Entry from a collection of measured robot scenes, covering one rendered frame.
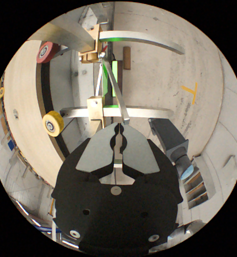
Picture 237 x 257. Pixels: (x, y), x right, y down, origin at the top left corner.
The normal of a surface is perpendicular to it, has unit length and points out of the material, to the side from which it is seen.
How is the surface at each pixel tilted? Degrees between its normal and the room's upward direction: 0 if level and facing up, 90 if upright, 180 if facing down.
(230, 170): 90
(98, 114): 0
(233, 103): 90
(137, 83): 0
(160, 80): 0
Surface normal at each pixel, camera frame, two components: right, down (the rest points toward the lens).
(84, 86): -0.03, 0.54
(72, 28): 1.00, 0.02
